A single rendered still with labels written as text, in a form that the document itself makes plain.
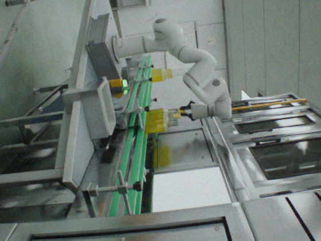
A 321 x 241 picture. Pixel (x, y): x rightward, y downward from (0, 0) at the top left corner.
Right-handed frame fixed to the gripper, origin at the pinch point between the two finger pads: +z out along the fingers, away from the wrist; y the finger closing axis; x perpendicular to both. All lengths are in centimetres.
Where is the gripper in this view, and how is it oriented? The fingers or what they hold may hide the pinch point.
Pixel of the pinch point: (183, 111)
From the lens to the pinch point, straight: 169.6
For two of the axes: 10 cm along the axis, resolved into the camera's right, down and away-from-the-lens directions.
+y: -1.4, -9.1, -3.9
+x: -2.5, 4.1, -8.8
